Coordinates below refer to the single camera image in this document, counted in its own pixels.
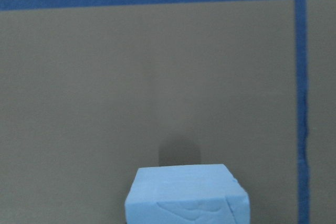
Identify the light blue foam block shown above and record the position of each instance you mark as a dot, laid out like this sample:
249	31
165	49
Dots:
186	194

